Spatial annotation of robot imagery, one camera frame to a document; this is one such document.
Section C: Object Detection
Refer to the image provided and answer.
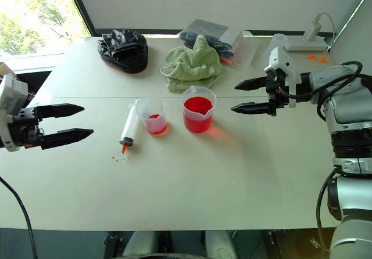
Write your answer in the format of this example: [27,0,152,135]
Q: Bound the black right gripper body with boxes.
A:
[265,69,291,117]

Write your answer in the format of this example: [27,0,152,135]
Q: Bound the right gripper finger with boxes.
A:
[234,76,269,91]
[230,101,271,115]

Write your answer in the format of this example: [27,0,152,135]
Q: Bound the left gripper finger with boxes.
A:
[40,128,94,150]
[36,103,85,118]

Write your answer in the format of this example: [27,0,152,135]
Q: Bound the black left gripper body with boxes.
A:
[8,106,45,149]

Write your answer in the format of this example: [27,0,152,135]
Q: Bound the clear plastic syringe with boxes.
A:
[119,100,141,156]

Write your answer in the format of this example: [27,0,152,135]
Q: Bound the large beaker red liquid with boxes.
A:
[180,85,217,134]

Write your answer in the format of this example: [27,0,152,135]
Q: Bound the small clear measuring cup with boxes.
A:
[135,98,170,137]

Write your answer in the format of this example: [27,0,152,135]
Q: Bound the orange spilled droplets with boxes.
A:
[111,153,131,163]

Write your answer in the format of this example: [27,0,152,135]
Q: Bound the white power strip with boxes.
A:
[282,35,328,53]

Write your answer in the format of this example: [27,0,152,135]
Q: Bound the green knitted towel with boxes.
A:
[160,34,224,94]

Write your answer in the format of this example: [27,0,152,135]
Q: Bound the clear plastic storage box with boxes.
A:
[177,18,254,69]

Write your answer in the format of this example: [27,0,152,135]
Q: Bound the black plastic bag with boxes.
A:
[96,29,150,75]

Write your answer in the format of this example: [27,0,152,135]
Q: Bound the grey rounded shape under table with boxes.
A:
[204,229,237,259]
[124,230,158,259]

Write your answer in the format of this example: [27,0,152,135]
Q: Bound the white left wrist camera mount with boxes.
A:
[0,74,29,152]

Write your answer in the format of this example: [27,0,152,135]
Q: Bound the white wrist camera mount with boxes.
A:
[0,74,29,152]
[263,46,303,109]

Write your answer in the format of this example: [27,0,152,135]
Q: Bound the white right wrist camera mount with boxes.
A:
[263,46,303,109]

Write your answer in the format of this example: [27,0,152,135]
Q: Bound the white charger with cable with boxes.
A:
[303,12,337,42]

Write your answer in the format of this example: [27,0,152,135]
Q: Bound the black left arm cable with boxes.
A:
[0,175,39,259]

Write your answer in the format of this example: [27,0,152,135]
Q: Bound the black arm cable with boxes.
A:
[0,175,39,259]
[277,61,364,253]

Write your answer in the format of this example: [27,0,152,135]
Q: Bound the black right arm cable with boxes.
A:
[277,61,364,253]

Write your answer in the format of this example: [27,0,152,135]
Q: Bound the black window frame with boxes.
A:
[63,0,95,37]

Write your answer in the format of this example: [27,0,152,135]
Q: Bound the black table bracket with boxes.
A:
[103,232,125,246]

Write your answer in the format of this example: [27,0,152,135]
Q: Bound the dark slanted frame bar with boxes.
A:
[326,0,372,53]

